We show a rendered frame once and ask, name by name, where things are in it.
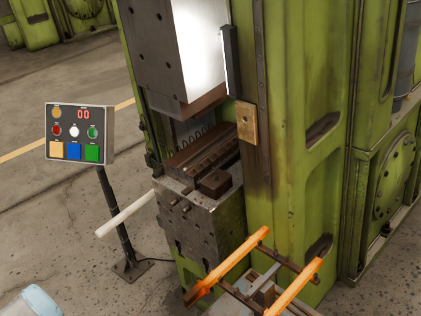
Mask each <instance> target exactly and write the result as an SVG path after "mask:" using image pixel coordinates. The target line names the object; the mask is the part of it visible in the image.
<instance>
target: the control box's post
mask: <svg viewBox="0 0 421 316"><path fill-rule="evenodd" d="M94 166H95V169H96V173H97V174H98V178H99V180H100V184H101V187H102V189H103V192H104V195H105V198H106V201H107V203H108V207H109V208H111V209H113V208H114V207H115V206H117V205H116V202H115V199H114V197H113V193H112V190H111V187H110V184H109V182H108V178H107V174H106V172H105V168H104V166H102V165H96V164H94ZM110 212H111V215H112V218H114V217H115V216H116V215H118V214H119V212H118V208H115V209H114V210H110ZM116 229H117V232H118V235H119V238H120V240H121V241H123V242H124V241H125V240H126V239H128V238H127V235H126V232H125V229H124V227H123V223H120V224H119V225H118V226H116ZM121 244H122V246H123V250H124V252H125V256H126V258H127V259H128V260H129V262H130V266H131V268H133V265H132V262H131V259H132V258H133V260H134V261H135V259H134V257H133V253H132V250H131V247H130V244H129V242H128V240H127V241H126V242H124V243H122V242H121Z"/></svg>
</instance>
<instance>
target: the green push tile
mask: <svg viewBox="0 0 421 316"><path fill-rule="evenodd" d="M85 160H86V161H97V162H99V161H100V146H99V145H87V144H86V145H85Z"/></svg>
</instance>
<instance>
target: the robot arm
mask: <svg viewBox="0 0 421 316"><path fill-rule="evenodd" d="M0 316H63V313H62V311H61V309H60V308H59V306H57V304H56V303H55V302H54V301H53V300H52V299H51V298H50V296H49V295H48V294H47V293H46V292H44V291H43V290H42V289H41V288H40V287H39V286H37V285H35V284H32V285H30V286H28V287H27V288H26V289H23V290H22V291H21V293H20V294H19V295H18V296H17V297H15V298H14V299H13V300H11V301H10V302H9V303H8V304H7V305H6V306H5V307H4V308H3V309H1V310H0Z"/></svg>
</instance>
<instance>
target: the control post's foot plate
mask: <svg viewBox="0 0 421 316"><path fill-rule="evenodd" d="M133 252H134V254H135V257H136V259H137V260H142V259H144V258H147V257H146V256H144V255H142V254H141V253H140V252H138V251H137V250H136V249H133ZM131 262H132V265H133V268H131V266H130V262H129V260H128V259H127V258H126V256H124V257H123V258H122V259H121V260H120V261H118V262H117V263H116V264H114V265H113V266H112V267H111V268H110V269H111V270H112V271H113V272H114V273H115V274H117V275H118V276H119V277H120V278H122V279H124V280H125V281H126V282H128V283H129V284H132V283H133V282H135V281H136V280H137V279H139V278H140V277H142V276H143V275H144V274H145V272H146V271H148V270H149V269H151V267H153V266H154V264H155V262H154V261H152V260H150V259H147V260H143V261H139V262H137V261H134V260H133V258H132V259H131Z"/></svg>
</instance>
